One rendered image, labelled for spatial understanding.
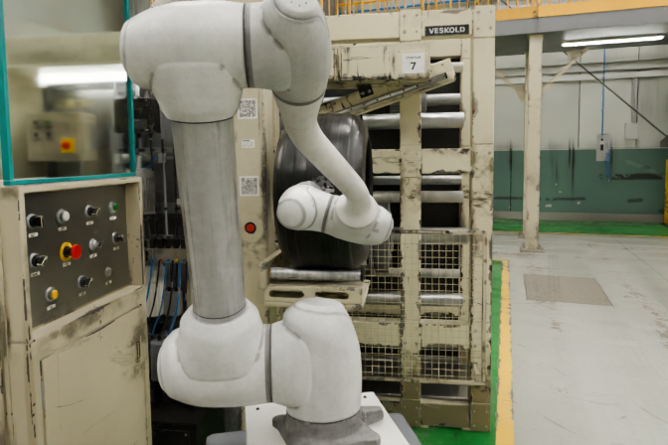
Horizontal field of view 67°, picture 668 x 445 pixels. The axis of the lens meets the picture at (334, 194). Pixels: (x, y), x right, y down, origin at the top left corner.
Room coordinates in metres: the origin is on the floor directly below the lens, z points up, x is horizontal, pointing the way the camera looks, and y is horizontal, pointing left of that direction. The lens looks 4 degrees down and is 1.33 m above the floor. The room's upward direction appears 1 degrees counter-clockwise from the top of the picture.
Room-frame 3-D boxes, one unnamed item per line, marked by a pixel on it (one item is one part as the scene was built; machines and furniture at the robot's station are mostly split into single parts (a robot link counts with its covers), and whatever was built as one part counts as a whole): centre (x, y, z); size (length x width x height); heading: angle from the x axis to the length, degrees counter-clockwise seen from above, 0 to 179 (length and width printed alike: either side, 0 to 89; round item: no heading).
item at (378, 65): (2.24, -0.11, 1.71); 0.61 x 0.25 x 0.15; 82
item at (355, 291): (1.82, 0.08, 0.84); 0.36 x 0.09 x 0.06; 82
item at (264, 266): (1.99, 0.23, 0.90); 0.40 x 0.03 x 0.10; 172
